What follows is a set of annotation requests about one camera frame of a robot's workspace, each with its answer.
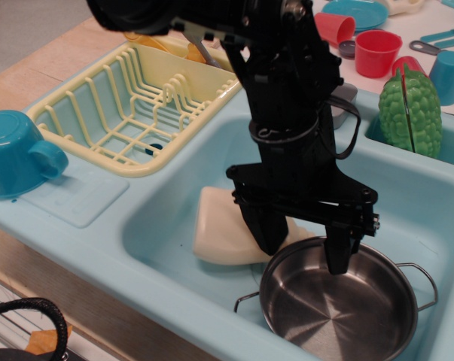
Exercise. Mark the blue plate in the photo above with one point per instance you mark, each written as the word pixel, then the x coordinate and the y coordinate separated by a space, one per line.
pixel 366 14

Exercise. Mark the cream detergent bottle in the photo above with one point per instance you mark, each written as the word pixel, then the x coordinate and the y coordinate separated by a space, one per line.
pixel 221 235

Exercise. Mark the blue cup upside-down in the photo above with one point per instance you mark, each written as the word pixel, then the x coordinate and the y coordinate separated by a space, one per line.
pixel 442 76

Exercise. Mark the red cup upright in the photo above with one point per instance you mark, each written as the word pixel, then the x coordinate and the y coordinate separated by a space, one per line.
pixel 375 52

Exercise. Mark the red cup lying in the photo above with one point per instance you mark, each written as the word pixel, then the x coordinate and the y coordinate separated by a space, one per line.
pixel 335 28

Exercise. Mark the stainless steel pot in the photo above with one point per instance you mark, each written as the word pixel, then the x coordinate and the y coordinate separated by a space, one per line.
pixel 377 310

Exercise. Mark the yellow drying rack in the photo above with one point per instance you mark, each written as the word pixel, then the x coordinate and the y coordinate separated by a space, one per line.
pixel 134 109

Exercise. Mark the cream toy object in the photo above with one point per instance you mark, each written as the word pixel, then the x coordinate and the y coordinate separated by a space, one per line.
pixel 396 7

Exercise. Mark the green bumpy toy vegetable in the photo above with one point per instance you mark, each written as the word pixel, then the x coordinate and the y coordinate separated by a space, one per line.
pixel 409 113

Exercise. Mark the small grey lid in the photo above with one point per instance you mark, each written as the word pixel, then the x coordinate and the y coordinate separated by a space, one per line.
pixel 347 49

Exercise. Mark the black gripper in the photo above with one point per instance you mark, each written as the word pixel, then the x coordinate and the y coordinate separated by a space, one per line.
pixel 298 177

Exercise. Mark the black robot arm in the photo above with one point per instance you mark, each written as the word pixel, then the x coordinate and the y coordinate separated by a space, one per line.
pixel 289 75

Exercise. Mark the orange dish brush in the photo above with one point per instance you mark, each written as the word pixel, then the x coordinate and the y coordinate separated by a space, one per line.
pixel 144 40

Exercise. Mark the blue spatula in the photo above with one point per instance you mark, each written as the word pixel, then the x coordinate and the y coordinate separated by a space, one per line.
pixel 445 38

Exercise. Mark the grey measuring spoon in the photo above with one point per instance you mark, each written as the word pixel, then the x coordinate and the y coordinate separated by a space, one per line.
pixel 422 47

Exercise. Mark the orange tape piece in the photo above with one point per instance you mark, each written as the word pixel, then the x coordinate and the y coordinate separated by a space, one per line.
pixel 41 342

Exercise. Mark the blue upside-down mug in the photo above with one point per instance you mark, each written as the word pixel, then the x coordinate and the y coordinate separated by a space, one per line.
pixel 27 160

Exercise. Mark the red cup behind vegetable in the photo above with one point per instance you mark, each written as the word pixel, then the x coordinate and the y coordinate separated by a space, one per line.
pixel 411 65

